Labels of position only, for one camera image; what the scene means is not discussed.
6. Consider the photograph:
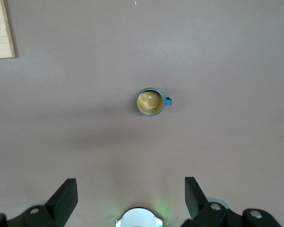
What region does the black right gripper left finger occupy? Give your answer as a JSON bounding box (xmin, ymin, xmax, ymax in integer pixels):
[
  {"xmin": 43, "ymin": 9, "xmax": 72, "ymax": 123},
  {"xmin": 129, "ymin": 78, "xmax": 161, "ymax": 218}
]
[{"xmin": 0, "ymin": 178, "xmax": 78, "ymax": 227}]

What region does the wooden cutting board metal handle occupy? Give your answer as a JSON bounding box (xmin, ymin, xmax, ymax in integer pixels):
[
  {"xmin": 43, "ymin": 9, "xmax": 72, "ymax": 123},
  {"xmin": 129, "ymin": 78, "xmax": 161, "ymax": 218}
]
[{"xmin": 0, "ymin": 0, "xmax": 16, "ymax": 60}]

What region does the teal cup yellow inside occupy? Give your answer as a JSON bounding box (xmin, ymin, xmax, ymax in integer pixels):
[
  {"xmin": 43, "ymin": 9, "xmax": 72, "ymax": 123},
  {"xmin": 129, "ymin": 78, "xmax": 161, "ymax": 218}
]
[{"xmin": 135, "ymin": 87, "xmax": 173, "ymax": 117}]

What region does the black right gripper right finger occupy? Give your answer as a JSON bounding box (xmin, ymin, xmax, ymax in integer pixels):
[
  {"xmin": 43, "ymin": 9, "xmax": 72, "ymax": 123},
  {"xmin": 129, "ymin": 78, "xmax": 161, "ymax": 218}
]
[{"xmin": 181, "ymin": 176, "xmax": 283, "ymax": 227}]

